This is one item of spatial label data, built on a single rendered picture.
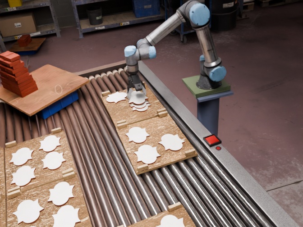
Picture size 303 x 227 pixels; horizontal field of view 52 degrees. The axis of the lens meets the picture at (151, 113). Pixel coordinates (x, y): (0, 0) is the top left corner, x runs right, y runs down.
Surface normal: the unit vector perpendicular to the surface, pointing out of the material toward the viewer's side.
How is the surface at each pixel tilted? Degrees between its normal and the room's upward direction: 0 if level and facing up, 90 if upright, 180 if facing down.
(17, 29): 90
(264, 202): 0
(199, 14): 79
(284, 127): 0
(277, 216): 0
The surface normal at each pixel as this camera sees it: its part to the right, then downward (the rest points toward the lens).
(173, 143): -0.08, -0.81
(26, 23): 0.28, 0.54
